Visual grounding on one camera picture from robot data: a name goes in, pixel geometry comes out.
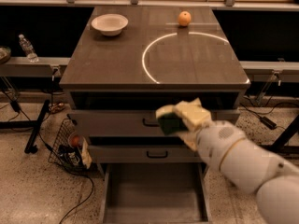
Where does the black power adapter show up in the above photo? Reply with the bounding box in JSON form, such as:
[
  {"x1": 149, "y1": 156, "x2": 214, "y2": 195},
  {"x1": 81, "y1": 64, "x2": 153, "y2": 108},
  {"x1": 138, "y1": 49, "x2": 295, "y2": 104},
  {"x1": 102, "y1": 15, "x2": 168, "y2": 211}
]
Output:
[{"x1": 260, "y1": 117, "x2": 277, "y2": 130}]

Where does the grey bottom drawer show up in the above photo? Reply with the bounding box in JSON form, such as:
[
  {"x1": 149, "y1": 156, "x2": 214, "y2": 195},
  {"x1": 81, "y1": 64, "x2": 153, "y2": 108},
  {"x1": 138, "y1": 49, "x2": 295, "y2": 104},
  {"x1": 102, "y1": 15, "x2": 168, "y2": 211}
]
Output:
[{"x1": 99, "y1": 163, "x2": 211, "y2": 224}]

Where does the white ceramic bowl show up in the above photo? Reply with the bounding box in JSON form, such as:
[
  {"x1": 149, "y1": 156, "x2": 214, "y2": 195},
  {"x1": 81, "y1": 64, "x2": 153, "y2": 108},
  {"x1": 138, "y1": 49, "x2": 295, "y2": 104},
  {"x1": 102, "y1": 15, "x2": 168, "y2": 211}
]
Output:
[{"x1": 92, "y1": 14, "x2": 128, "y2": 36}]

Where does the orange fruit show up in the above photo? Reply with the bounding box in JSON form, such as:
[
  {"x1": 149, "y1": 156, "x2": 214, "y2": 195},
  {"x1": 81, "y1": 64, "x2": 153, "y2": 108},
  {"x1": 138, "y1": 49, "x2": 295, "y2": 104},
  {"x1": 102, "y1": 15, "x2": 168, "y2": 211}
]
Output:
[{"x1": 178, "y1": 11, "x2": 192, "y2": 27}]

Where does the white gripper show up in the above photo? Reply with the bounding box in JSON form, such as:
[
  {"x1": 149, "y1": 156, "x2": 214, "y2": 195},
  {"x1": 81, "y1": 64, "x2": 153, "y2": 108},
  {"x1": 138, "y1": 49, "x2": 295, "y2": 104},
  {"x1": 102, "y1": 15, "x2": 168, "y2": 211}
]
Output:
[{"x1": 173, "y1": 98, "x2": 246, "y2": 171}]

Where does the black wire basket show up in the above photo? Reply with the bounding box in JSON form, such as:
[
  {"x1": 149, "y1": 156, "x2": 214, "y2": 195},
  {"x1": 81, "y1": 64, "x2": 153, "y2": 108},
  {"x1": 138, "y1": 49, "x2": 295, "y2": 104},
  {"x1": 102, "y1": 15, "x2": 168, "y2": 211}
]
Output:
[{"x1": 49, "y1": 119, "x2": 92, "y2": 172}]

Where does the grey drawer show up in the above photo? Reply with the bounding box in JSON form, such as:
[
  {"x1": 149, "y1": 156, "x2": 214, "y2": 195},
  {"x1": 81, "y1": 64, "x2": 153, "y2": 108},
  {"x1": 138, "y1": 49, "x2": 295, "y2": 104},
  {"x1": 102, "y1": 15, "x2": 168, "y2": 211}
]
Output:
[
  {"x1": 99, "y1": 163, "x2": 211, "y2": 224},
  {"x1": 89, "y1": 144, "x2": 203, "y2": 164},
  {"x1": 66, "y1": 108, "x2": 241, "y2": 138}
]

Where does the grey top drawer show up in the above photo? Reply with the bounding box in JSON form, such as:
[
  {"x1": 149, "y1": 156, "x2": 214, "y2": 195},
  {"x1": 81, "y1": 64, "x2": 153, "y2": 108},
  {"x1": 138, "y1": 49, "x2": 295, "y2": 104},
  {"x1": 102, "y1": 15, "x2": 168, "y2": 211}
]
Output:
[{"x1": 66, "y1": 108, "x2": 241, "y2": 138}]

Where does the grey drawer cabinet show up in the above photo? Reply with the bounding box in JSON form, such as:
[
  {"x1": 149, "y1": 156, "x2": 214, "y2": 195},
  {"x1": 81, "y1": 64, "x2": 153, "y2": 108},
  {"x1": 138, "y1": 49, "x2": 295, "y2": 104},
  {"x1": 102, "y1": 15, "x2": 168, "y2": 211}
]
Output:
[{"x1": 58, "y1": 5, "x2": 251, "y2": 182}]

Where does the green yellow sponge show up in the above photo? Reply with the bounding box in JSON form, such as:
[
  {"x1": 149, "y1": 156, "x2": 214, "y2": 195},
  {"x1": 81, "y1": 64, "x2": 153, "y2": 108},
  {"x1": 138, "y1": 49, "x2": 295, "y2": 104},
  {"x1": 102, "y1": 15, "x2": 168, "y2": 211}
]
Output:
[{"x1": 156, "y1": 105, "x2": 188, "y2": 135}]

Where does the round dish at left edge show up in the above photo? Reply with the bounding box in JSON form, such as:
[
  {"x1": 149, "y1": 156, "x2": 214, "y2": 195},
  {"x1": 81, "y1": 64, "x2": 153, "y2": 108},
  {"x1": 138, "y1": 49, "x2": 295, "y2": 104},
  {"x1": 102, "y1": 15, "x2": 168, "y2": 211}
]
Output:
[{"x1": 0, "y1": 46, "x2": 11, "y2": 63}]

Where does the grey middle drawer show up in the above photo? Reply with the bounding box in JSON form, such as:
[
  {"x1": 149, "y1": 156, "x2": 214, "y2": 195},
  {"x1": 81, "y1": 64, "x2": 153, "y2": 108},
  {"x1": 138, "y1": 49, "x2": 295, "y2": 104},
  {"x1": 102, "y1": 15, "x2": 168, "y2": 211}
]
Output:
[{"x1": 89, "y1": 144, "x2": 203, "y2": 164}]

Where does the black floor cable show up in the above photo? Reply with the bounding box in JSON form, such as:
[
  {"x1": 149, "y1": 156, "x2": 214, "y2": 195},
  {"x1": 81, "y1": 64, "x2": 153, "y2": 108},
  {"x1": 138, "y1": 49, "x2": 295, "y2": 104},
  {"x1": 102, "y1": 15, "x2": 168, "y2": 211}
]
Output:
[{"x1": 36, "y1": 131, "x2": 95, "y2": 224}]

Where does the black table leg left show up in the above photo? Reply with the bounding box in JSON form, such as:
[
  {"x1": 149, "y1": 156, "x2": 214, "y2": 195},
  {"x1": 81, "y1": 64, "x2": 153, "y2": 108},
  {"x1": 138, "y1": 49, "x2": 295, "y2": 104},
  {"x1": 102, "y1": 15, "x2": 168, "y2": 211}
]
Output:
[{"x1": 24, "y1": 100, "x2": 50, "y2": 154}]

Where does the clear plastic water bottle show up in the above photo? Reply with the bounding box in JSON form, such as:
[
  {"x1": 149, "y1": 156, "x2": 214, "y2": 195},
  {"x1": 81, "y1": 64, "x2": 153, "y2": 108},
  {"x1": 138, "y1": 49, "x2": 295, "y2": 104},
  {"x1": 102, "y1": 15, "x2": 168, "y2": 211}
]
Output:
[{"x1": 19, "y1": 35, "x2": 39, "y2": 63}]

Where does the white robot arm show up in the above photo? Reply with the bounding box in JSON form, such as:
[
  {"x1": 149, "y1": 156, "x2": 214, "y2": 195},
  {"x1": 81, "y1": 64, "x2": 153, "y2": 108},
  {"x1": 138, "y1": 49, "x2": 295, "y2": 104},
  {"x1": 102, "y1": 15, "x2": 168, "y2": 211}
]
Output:
[{"x1": 173, "y1": 100, "x2": 299, "y2": 224}]

